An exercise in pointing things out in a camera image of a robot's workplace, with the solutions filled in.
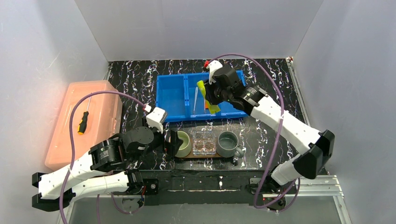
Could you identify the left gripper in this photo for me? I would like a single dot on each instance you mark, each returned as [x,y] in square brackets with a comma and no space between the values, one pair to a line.
[168,141]

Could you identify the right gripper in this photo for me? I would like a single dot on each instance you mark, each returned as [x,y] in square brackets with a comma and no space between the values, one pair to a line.
[211,94]

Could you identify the light green ceramic mug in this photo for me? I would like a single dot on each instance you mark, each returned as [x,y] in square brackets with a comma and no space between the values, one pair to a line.
[186,145]

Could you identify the oval wooden tray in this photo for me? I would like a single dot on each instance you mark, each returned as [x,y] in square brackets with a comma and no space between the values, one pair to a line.
[191,155]

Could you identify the green toothpaste tube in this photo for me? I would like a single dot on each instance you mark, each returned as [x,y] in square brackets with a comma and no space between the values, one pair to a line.
[213,109]

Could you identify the clear plastic holder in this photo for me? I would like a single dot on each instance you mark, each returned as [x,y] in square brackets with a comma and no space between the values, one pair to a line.
[204,143]

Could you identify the blue three-compartment plastic bin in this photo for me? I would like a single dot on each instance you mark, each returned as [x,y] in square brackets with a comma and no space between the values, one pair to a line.
[175,94]

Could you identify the grey ceramic mug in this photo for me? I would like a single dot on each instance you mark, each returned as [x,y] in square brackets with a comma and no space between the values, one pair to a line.
[227,145]

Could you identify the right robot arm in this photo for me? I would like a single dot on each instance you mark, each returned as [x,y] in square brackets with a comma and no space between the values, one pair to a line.
[314,147]

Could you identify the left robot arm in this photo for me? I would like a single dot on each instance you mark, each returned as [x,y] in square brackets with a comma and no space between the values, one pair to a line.
[102,170]

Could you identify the pink plastic storage box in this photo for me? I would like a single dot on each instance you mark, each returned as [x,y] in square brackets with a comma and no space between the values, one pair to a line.
[95,120]

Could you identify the yellow black screwdriver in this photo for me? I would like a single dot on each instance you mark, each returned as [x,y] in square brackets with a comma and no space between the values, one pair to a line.
[83,123]

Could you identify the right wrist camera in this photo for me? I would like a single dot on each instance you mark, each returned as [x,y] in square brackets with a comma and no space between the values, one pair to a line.
[212,66]

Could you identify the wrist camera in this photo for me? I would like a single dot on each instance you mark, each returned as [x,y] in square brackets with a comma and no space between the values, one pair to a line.
[156,118]
[212,66]

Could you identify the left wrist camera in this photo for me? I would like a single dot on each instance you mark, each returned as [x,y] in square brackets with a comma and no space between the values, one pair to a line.
[156,118]

